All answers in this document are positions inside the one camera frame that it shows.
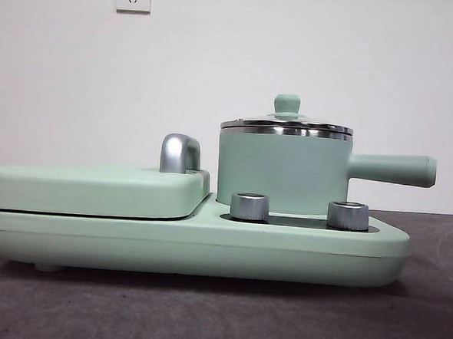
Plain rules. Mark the glass pot lid green knob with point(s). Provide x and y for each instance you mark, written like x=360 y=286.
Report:
x=286 y=104

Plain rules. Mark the mint green hinged griddle lid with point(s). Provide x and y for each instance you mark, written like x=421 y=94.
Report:
x=87 y=188

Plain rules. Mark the silver control knob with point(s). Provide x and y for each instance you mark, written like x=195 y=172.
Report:
x=347 y=217
x=249 y=209

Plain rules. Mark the mint green breakfast machine base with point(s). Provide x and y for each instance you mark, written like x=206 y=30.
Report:
x=244 y=251

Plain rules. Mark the black control panel strip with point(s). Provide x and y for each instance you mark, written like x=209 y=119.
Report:
x=296 y=221

